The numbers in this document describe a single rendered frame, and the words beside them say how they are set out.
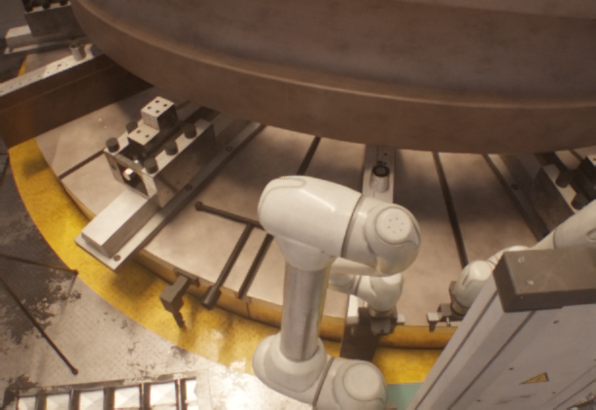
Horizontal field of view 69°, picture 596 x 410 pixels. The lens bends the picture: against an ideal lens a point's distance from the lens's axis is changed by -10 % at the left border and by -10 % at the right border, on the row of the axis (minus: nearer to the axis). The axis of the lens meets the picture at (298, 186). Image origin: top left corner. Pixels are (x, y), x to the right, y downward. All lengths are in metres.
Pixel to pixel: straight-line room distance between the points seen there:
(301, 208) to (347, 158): 1.86
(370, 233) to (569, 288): 0.38
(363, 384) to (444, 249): 1.25
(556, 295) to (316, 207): 0.47
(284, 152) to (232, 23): 0.96
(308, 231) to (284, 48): 1.21
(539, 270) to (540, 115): 1.52
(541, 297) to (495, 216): 2.08
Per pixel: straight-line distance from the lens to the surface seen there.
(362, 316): 1.60
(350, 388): 1.30
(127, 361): 2.52
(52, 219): 3.21
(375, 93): 1.87
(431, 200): 2.61
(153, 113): 2.30
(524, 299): 0.58
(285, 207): 0.90
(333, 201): 0.89
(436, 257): 2.39
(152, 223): 2.46
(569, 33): 2.08
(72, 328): 2.71
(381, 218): 0.84
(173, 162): 2.29
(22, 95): 3.16
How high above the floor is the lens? 2.23
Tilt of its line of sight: 48 degrees down
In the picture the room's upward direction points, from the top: straight up
